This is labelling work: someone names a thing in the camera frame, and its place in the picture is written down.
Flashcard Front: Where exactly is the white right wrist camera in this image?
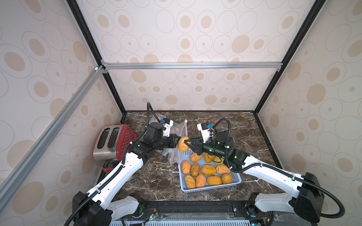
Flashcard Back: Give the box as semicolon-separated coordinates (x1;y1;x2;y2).
197;122;212;143

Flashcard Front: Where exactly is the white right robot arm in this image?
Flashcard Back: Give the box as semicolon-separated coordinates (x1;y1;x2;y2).
178;131;345;223

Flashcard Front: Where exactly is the brown orange potato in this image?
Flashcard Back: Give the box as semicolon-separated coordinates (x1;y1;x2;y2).
190;163;200;178

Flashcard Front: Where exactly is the orange potato left row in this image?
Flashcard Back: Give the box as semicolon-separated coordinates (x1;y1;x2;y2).
181;160;191;175

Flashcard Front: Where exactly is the silver aluminium rail left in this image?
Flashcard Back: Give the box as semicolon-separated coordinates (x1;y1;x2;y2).
1;65;105;211

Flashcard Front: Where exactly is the red steel toaster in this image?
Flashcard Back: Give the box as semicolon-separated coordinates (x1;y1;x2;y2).
93;123;137;164

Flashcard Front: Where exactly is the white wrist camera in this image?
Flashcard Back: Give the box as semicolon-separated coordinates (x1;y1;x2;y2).
162;118;173;137
197;122;212;143

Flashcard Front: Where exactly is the black corner frame post right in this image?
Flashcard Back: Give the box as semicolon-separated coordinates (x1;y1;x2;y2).
254;0;327;116

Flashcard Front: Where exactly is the orange potato back row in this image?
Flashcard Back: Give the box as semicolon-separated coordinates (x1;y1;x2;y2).
189;153;203;163

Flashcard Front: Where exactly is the light blue plastic basket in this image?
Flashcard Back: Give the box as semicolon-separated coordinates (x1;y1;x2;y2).
178;148;242;193

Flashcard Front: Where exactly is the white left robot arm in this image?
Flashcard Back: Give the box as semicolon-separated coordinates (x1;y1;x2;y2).
65;118;180;226

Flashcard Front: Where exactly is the silver aluminium rail back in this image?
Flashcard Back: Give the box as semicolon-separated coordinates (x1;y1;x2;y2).
104;62;283;70

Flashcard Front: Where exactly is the black corner frame post left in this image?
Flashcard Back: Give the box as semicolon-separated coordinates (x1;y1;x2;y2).
66;0;127;116

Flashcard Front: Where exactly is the black corner frame post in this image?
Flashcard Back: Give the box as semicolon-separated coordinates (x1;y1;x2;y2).
66;0;127;116
254;0;327;116

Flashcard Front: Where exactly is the silver aluminium rail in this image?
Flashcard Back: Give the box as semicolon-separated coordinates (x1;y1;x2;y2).
104;62;283;70
1;65;105;211

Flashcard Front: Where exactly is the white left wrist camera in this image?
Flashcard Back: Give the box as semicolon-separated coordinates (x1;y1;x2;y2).
162;118;173;137

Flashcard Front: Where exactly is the orange wrinkled potato front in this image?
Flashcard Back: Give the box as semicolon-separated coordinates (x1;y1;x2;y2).
195;174;207;188

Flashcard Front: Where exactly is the orange potato row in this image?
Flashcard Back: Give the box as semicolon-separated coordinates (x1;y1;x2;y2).
189;153;203;163
181;160;191;175

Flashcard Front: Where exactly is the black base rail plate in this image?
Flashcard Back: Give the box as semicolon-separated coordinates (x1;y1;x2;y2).
93;166;317;226

